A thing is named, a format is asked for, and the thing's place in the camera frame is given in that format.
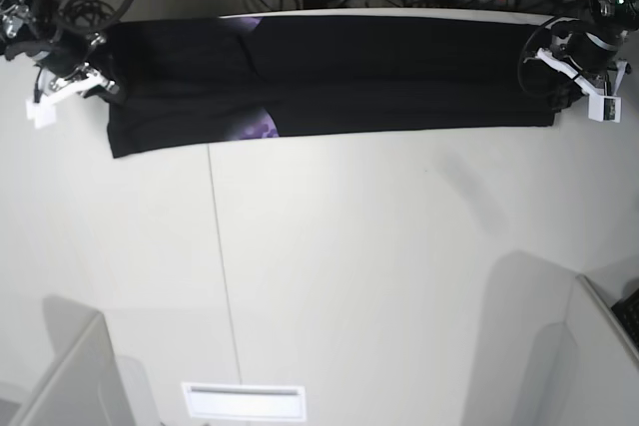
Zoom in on black keyboard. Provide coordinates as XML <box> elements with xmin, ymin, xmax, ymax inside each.
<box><xmin>612</xmin><ymin>290</ymin><xmax>639</xmax><ymax>348</ymax></box>

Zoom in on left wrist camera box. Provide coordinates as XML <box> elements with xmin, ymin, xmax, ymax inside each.
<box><xmin>588</xmin><ymin>95</ymin><xmax>622</xmax><ymax>123</ymax></box>

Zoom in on coiled black cable bundle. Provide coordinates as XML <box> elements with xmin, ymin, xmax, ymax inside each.
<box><xmin>58</xmin><ymin>0</ymin><xmax>119</xmax><ymax>41</ymax></box>

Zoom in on black T-shirt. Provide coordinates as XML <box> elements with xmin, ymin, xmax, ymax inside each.
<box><xmin>107</xmin><ymin>15</ymin><xmax>557</xmax><ymax>159</ymax></box>

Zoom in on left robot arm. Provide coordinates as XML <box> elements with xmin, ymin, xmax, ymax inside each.
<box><xmin>516</xmin><ymin>0</ymin><xmax>638</xmax><ymax>123</ymax></box>

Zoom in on white slotted table plate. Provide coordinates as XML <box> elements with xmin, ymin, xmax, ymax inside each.
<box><xmin>182</xmin><ymin>382</ymin><xmax>308</xmax><ymax>423</ymax></box>

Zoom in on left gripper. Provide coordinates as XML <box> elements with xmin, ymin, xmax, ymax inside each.
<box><xmin>521</xmin><ymin>19</ymin><xmax>632</xmax><ymax>113</ymax></box>

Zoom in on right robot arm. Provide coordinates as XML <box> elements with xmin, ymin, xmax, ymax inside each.
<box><xmin>1</xmin><ymin>0</ymin><xmax>134</xmax><ymax>106</ymax></box>

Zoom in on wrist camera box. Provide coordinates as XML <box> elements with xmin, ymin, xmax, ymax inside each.
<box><xmin>588</xmin><ymin>95</ymin><xmax>622</xmax><ymax>123</ymax></box>
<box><xmin>26</xmin><ymin>99</ymin><xmax>57</xmax><ymax>129</ymax></box>

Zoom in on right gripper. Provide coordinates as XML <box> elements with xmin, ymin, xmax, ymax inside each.
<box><xmin>32</xmin><ymin>33</ymin><xmax>125</xmax><ymax>105</ymax></box>

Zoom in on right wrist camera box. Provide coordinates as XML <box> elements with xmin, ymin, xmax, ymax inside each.
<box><xmin>26</xmin><ymin>99</ymin><xmax>57</xmax><ymax>129</ymax></box>

